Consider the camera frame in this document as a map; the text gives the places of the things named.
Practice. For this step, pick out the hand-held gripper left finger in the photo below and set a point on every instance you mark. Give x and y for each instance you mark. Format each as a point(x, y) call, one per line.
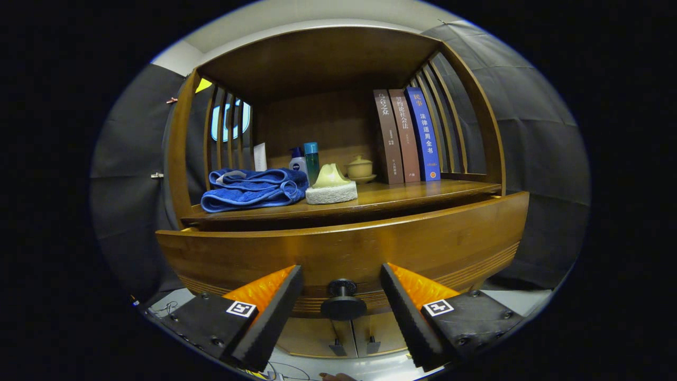
point(275, 317)

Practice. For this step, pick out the white bottle with blue cap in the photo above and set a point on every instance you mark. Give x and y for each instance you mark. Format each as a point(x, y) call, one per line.
point(298, 164)

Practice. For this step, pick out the wooden countertop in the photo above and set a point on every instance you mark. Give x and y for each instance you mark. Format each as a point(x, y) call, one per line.
point(402, 193)

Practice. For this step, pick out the green scrub brush white base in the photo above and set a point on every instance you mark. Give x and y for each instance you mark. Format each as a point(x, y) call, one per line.
point(330, 193)

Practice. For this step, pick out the reddish brown book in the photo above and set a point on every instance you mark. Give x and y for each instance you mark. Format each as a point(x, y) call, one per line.
point(406, 143)

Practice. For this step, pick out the dark brown book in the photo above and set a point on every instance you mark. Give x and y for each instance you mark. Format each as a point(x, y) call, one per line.
point(389, 143)

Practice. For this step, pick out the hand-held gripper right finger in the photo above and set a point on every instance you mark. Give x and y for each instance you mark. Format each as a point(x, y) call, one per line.
point(407, 317)

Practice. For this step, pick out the teal transparent bottle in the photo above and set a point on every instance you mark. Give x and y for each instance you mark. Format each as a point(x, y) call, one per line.
point(312, 161)

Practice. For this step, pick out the blue book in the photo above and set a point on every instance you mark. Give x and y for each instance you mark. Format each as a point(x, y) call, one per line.
point(424, 137)

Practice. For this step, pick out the beige lidded teacup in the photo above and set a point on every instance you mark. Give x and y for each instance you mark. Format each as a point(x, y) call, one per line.
point(360, 168)

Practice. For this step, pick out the beige saucer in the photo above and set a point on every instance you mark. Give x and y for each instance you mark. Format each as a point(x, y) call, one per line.
point(367, 179)

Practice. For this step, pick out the blue folded towel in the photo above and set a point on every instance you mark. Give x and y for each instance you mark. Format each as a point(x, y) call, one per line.
point(248, 193)

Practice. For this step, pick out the wooden drawer with black knob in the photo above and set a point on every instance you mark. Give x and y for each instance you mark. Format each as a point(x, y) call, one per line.
point(370, 248)

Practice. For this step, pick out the brown wooden cabinet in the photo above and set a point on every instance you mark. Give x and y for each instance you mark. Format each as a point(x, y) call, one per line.
point(317, 121)

